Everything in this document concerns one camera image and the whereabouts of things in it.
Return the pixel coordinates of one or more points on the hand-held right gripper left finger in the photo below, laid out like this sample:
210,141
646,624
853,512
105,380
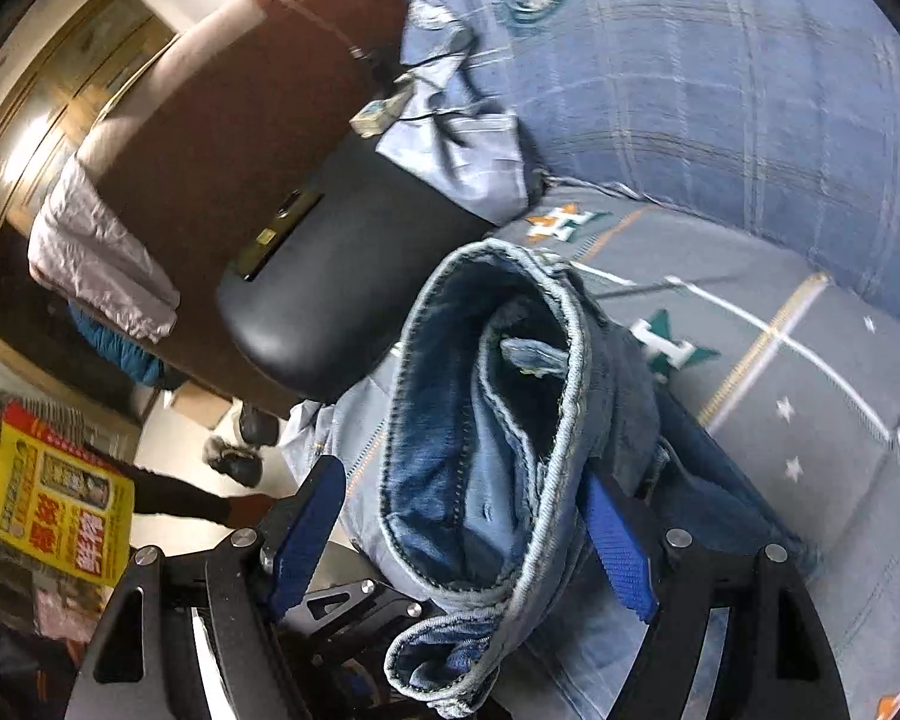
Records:
304,532

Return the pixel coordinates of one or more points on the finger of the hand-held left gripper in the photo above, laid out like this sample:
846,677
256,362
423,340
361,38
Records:
375,604

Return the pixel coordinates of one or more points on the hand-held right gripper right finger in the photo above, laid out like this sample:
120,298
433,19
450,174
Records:
615,555

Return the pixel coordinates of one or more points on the blue denim pants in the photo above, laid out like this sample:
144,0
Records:
457,427

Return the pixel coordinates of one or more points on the person's left forearm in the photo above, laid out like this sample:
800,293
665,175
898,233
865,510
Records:
187,499

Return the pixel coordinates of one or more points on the grey and black shoe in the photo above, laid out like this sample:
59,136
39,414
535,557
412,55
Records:
259,424
236,465

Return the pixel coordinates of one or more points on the cardboard box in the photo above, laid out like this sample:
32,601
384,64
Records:
202,405

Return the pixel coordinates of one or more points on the grey printed bed sheet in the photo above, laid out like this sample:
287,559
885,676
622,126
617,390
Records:
795,405

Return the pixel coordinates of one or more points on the pink packet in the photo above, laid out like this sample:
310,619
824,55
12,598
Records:
71,611

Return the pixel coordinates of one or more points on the yellow printed bag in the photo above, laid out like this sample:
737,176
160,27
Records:
52,495

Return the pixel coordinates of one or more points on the teal cloth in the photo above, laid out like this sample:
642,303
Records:
120,352

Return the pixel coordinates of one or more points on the white cloth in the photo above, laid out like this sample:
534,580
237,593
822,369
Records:
97,255

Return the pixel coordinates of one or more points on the brown headboard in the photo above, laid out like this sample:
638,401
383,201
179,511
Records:
217,90

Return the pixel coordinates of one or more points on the blue plaid duvet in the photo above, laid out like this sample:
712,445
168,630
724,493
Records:
720,90

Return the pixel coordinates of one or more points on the wooden panelled door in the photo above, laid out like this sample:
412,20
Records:
60,75

